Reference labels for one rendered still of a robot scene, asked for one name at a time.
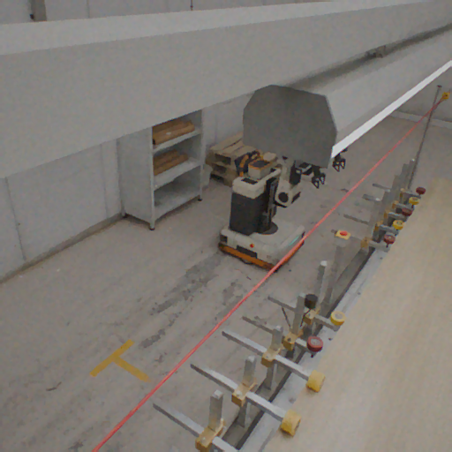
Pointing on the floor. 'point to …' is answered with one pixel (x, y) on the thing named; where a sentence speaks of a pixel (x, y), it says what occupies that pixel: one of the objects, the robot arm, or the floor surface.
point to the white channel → (172, 65)
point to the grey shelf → (152, 191)
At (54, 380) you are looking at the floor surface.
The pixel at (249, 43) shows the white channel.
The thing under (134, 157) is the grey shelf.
